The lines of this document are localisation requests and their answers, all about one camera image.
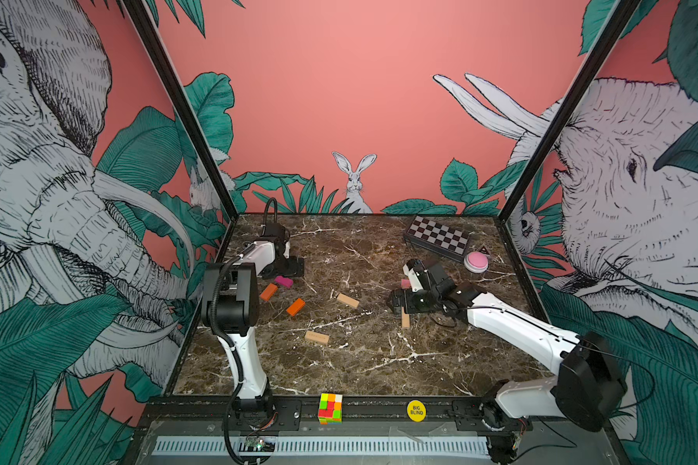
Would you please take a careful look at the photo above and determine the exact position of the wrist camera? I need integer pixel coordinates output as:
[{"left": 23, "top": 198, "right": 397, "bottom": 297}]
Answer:
[
  {"left": 403, "top": 259, "right": 456, "bottom": 298},
  {"left": 260, "top": 222, "right": 290, "bottom": 259}
]

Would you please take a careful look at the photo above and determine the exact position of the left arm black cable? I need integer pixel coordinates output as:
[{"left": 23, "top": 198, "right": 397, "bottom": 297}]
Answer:
[{"left": 261, "top": 196, "right": 280, "bottom": 231}]

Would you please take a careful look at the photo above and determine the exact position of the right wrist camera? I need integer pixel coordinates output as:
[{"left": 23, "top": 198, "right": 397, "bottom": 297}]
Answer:
[{"left": 403, "top": 259, "right": 456, "bottom": 298}]

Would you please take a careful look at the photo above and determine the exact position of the yellow big blind chip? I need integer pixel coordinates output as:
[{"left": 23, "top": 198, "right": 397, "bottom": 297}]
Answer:
[{"left": 406, "top": 399, "right": 428, "bottom": 422}]

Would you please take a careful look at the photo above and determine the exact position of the natural wood block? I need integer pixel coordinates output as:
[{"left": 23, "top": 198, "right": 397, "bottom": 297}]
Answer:
[
  {"left": 337, "top": 294, "right": 360, "bottom": 309},
  {"left": 401, "top": 308, "right": 410, "bottom": 329},
  {"left": 304, "top": 331, "right": 330, "bottom": 345}
]

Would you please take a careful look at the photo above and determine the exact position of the folded checkered chess board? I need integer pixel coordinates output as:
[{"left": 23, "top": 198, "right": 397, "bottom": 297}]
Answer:
[{"left": 403, "top": 216, "right": 470, "bottom": 263}]

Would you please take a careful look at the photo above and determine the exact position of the orange block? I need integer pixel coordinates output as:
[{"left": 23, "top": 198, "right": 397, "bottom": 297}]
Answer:
[
  {"left": 260, "top": 283, "right": 278, "bottom": 302},
  {"left": 286, "top": 298, "right": 306, "bottom": 317}
]

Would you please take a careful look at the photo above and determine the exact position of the small circuit board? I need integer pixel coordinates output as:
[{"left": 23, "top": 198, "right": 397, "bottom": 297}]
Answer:
[{"left": 242, "top": 436, "right": 275, "bottom": 453}]

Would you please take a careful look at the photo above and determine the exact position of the colourful puzzle cube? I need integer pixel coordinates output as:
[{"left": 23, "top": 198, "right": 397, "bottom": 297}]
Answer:
[{"left": 318, "top": 393, "right": 343, "bottom": 424}]

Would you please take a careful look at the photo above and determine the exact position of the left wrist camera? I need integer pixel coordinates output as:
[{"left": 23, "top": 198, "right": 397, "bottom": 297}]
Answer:
[{"left": 260, "top": 222, "right": 290, "bottom": 259}]

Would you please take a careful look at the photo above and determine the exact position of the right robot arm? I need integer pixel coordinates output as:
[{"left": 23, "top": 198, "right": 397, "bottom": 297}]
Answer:
[{"left": 388, "top": 286, "right": 627, "bottom": 432}]

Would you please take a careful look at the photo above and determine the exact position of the black front rail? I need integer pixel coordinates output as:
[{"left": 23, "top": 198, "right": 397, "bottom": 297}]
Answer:
[{"left": 138, "top": 394, "right": 618, "bottom": 434}]

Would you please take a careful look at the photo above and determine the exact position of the pink round button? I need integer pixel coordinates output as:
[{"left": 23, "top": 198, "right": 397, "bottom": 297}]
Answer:
[{"left": 463, "top": 251, "right": 489, "bottom": 274}]

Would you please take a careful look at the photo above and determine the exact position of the white perforated strip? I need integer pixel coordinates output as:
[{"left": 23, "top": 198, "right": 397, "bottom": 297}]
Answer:
[{"left": 152, "top": 436, "right": 490, "bottom": 458}]

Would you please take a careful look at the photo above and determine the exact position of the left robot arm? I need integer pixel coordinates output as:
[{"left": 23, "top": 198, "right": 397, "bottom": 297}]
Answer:
[{"left": 201, "top": 236, "right": 304, "bottom": 432}]

